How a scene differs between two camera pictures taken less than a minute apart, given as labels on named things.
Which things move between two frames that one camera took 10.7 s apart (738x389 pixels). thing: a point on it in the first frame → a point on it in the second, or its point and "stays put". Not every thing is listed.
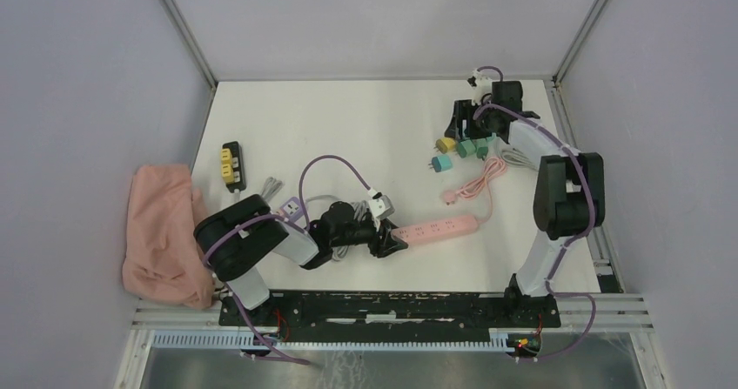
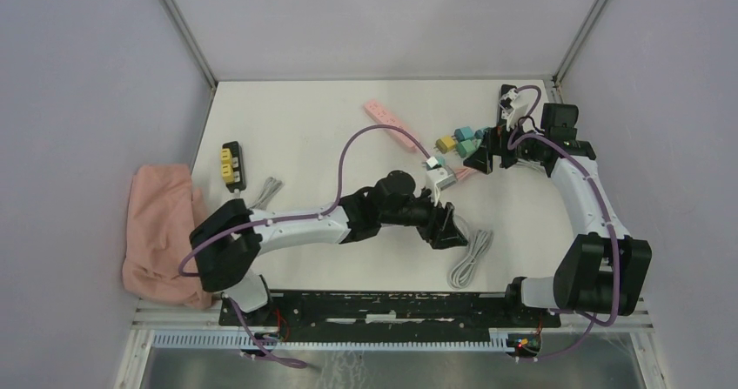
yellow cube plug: (446, 144) stays put
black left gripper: (385, 244) → (440, 230)
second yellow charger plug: (227, 172) stays put
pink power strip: (426, 231) → (382, 115)
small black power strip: (239, 182) stays put
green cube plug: (466, 147) stays put
